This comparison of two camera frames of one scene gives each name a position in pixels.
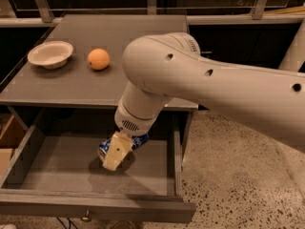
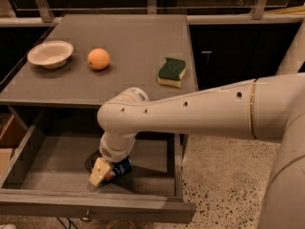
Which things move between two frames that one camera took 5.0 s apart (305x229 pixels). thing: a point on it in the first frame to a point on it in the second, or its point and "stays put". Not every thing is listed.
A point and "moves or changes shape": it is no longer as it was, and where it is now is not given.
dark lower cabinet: [253, 45] stays put
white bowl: [51, 54] stays put
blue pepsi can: [138, 141] moves or changes shape
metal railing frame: [32, 6] stays put
